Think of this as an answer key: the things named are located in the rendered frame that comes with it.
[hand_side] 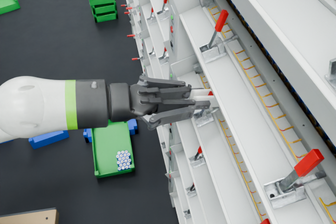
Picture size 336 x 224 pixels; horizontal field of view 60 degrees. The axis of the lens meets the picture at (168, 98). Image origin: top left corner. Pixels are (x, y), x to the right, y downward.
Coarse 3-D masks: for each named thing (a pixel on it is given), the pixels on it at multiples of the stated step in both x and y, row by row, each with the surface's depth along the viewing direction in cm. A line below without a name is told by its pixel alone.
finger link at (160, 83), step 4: (140, 76) 61; (144, 76) 61; (140, 80) 61; (148, 80) 60; (152, 80) 60; (156, 80) 61; (160, 80) 61; (164, 80) 61; (168, 80) 61; (172, 80) 61; (176, 80) 62; (148, 84) 62; (152, 84) 61; (156, 84) 61; (160, 84) 61; (164, 84) 61; (168, 84) 61; (172, 84) 61; (176, 84) 61; (180, 84) 61; (184, 84) 61; (160, 88) 62
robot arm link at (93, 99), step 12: (84, 84) 52; (96, 84) 52; (84, 96) 50; (96, 96) 51; (108, 96) 53; (84, 108) 50; (96, 108) 51; (108, 108) 53; (84, 120) 51; (96, 120) 52
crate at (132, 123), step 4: (128, 120) 177; (132, 120) 177; (128, 124) 175; (132, 124) 175; (136, 124) 166; (88, 128) 173; (132, 128) 167; (136, 128) 167; (84, 132) 162; (88, 132) 171; (132, 132) 169; (136, 132) 170; (84, 136) 162; (88, 136) 163; (88, 140) 166
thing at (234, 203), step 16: (176, 64) 74; (192, 64) 75; (192, 80) 74; (208, 128) 64; (224, 128) 63; (208, 144) 62; (224, 144) 61; (208, 160) 60; (224, 160) 59; (240, 160) 58; (224, 176) 57; (224, 192) 55; (240, 192) 54; (256, 192) 53; (224, 208) 53; (240, 208) 52
